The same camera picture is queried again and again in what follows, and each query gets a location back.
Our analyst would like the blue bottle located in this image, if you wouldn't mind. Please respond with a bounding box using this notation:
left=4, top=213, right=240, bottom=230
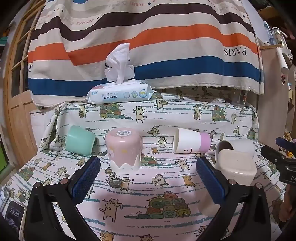
left=263, top=21, right=273, bottom=45

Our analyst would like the white device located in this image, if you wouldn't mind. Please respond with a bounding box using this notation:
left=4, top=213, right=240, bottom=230
left=0, top=186, right=10, bottom=210

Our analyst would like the clear bottle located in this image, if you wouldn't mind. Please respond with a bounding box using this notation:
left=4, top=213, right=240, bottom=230
left=272, top=27, right=286, bottom=47

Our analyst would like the white cup with pink base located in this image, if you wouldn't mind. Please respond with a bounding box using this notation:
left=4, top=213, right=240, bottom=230
left=173, top=127, right=211, bottom=154

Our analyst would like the person's right hand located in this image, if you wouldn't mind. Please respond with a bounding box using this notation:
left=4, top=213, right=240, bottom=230
left=277, top=185, right=296, bottom=223

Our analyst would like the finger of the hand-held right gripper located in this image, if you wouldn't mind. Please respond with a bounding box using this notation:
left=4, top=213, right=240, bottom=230
left=260, top=146, right=287, bottom=166
left=276, top=137, right=296, bottom=151

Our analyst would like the white wet wipe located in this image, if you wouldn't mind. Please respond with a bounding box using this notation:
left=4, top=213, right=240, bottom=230
left=105, top=43, right=131, bottom=84

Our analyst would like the pink cup with white rim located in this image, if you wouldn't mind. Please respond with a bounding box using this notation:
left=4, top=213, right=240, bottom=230
left=105, top=127, right=143, bottom=175

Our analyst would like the white paper roll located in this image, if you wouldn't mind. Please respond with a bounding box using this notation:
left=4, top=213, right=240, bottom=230
left=275, top=47, right=289, bottom=71

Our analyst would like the white cup with brown inside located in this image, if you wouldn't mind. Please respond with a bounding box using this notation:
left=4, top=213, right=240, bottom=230
left=215, top=139, right=255, bottom=166

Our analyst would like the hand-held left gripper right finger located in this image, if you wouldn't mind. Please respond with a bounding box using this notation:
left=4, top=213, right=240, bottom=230
left=196, top=157, right=271, bottom=241

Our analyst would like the wet wipes pack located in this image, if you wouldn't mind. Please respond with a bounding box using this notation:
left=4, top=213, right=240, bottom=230
left=86, top=62, right=156, bottom=105

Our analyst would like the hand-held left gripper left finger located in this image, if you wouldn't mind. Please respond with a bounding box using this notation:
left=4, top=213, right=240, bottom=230
left=24, top=155, right=101, bottom=241

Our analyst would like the wooden door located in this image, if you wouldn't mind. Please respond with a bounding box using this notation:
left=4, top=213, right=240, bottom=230
left=3, top=0, right=47, bottom=167

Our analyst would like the smartphone with white case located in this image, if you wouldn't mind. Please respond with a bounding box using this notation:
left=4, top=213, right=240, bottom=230
left=3, top=200, right=25, bottom=235

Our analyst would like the wooden shelf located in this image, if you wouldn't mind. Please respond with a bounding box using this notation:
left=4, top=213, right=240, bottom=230
left=254, top=44, right=296, bottom=145

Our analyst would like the mint green cup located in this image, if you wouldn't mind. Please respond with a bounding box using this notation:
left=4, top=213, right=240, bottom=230
left=65, top=125, right=97, bottom=155

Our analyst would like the striped cloth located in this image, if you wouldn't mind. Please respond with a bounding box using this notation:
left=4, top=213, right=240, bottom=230
left=28, top=0, right=265, bottom=105

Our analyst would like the cat print cloth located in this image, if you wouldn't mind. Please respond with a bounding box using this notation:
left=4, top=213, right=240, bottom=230
left=0, top=87, right=292, bottom=241

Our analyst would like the beige square cup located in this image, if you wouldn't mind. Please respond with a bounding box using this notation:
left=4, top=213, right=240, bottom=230
left=197, top=149, right=258, bottom=216

